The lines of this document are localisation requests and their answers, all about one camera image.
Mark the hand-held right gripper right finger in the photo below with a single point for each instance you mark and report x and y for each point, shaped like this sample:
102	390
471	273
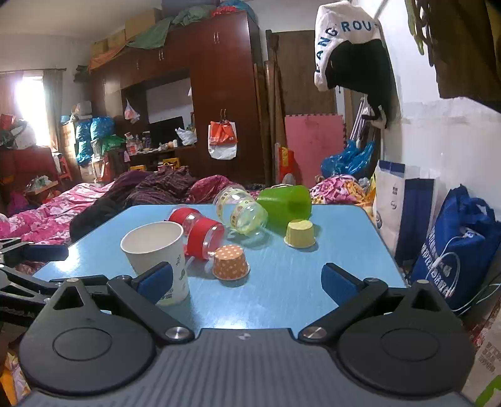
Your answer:
337	282

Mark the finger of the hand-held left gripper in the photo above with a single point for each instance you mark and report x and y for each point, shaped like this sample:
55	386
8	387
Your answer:
27	282
47	252

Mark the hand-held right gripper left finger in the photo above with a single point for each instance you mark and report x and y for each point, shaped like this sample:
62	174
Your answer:
155	281

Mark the white paper cup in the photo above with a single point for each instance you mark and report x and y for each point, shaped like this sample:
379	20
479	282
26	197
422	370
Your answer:
152	250

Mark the yellow paper cup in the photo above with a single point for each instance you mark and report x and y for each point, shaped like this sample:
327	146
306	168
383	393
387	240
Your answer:
300	234

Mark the clear cup with red band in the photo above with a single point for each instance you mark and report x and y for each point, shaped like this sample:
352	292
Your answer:
184	219
205	236

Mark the orange polka-dot paper cup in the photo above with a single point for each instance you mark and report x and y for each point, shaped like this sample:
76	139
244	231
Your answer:
230	264

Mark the green plastic cup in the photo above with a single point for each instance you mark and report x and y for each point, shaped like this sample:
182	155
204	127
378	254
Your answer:
287	205

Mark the clear cup with patterned band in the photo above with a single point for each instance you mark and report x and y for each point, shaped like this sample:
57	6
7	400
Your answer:
231	199
248	219

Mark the pink floral blanket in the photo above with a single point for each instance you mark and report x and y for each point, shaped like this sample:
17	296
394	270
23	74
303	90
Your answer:
51	211

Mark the black cloth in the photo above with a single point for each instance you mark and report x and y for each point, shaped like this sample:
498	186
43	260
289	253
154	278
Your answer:
94	217

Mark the red armchair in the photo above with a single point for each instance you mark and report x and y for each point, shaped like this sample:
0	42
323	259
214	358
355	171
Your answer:
27	168

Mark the dark purple striped blanket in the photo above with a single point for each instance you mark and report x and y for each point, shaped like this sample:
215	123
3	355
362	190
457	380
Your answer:
160	186

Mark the white and blue paper bag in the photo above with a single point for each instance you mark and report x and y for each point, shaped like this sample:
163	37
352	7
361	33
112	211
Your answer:
403	203

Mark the dark blue fabric bag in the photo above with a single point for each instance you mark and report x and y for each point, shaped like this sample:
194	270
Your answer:
454	242

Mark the blue plastic bag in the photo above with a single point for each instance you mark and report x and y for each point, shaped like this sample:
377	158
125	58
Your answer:
348	158

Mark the stack of blue bags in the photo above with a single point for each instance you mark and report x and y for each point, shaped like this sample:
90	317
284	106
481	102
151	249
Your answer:
94	137

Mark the red and yellow box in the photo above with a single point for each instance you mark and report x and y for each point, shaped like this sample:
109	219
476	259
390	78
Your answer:
287	162

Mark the grey curtain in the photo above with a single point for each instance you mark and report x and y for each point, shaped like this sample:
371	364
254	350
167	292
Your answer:
53	109

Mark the pink foam mat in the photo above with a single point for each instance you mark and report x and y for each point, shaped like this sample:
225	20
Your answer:
313	137

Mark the white plastic bag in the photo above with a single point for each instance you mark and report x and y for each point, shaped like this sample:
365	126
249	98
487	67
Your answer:
187	136

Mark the black monitor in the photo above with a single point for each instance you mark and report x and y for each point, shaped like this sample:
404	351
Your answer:
166	131

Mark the orange and white hanging bag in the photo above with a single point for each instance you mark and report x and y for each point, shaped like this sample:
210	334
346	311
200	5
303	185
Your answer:
222	139

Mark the printed cardboard box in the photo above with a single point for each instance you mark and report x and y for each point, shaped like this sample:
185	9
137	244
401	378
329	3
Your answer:
487	352

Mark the dark brown wooden wardrobe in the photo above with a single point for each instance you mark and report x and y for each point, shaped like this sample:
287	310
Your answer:
219	78

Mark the white and black hanging jacket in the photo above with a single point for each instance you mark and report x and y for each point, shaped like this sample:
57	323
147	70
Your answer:
352	54

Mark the green cloth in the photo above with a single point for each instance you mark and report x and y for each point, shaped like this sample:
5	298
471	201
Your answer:
152	33

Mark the dark brown hanging cloth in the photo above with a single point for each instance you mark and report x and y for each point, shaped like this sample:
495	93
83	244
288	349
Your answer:
462	47

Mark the green clothes hanger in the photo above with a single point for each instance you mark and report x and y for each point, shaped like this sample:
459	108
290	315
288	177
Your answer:
415	27

